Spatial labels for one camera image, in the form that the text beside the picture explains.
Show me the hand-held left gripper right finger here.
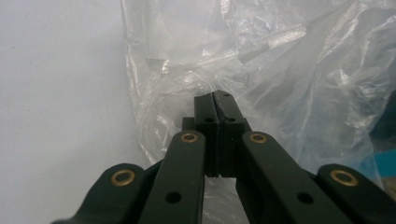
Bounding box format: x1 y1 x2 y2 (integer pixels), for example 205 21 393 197
212 89 253 179

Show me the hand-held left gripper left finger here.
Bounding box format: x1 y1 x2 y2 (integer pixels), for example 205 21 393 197
181 92 222 178

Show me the clear printed plastic bag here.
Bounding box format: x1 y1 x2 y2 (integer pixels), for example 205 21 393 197
120 0 396 224

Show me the blue snack packet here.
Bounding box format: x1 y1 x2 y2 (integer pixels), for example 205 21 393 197
369 89 396 189

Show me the white table mat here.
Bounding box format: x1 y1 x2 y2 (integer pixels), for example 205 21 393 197
0 0 151 224

